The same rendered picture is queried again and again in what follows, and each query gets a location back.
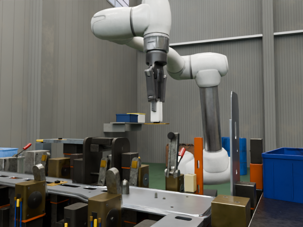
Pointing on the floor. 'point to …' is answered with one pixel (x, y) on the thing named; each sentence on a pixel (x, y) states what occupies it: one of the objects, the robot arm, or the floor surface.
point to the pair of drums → (239, 152)
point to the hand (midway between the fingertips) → (156, 111)
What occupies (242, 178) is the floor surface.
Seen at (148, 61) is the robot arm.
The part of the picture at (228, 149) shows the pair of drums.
